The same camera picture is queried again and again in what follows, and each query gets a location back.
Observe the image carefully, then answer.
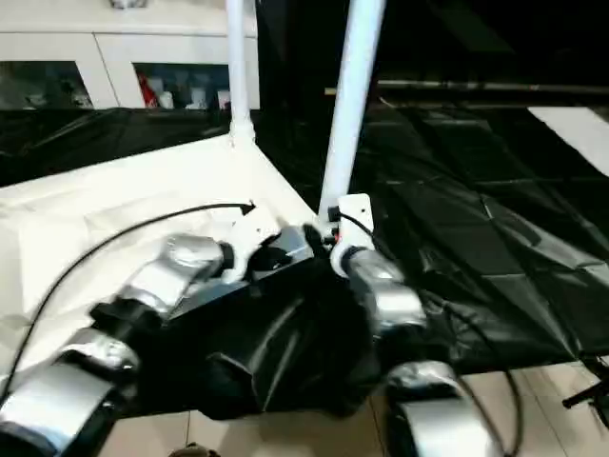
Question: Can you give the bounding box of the white plastic table leg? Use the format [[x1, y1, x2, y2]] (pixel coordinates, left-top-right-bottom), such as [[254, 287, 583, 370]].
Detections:
[[225, 0, 259, 148], [315, 0, 387, 233]]

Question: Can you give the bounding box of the white plastic table top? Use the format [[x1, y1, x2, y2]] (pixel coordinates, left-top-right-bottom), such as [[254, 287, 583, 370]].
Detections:
[[0, 132, 330, 387]]

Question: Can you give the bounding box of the black plastic mat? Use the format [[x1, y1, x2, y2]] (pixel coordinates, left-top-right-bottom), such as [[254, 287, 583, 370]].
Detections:
[[0, 99, 609, 421]]

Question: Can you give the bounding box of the dark rounded robot foot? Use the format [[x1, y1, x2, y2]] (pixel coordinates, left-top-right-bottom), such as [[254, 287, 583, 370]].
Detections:
[[170, 442, 214, 457]]

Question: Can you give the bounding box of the red box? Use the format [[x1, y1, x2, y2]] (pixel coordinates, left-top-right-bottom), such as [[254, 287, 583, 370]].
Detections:
[[140, 73, 159, 109]]

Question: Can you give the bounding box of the large black box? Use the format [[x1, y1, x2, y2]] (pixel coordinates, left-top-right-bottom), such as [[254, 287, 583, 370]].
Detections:
[[254, 0, 609, 107]]

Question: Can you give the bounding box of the white glass-door cabinet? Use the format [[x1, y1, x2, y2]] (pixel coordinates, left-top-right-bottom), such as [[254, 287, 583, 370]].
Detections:
[[0, 0, 262, 111]]

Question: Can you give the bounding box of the grey flat board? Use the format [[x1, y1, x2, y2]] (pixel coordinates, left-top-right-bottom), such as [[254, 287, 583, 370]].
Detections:
[[526, 106, 609, 178]]

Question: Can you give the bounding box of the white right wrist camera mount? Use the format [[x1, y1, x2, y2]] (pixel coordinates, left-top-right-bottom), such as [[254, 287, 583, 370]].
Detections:
[[329, 192, 376, 278]]

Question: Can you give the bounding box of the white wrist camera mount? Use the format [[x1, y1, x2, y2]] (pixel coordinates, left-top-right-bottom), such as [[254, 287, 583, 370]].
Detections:
[[222, 209, 283, 283], [329, 192, 376, 278]]

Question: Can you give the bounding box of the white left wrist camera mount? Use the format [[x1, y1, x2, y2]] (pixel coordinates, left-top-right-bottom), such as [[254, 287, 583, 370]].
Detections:
[[222, 209, 283, 283]]

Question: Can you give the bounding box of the dark horizontal metal rail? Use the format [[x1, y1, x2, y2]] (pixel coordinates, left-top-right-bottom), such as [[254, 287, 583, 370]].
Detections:
[[378, 78, 609, 96]]

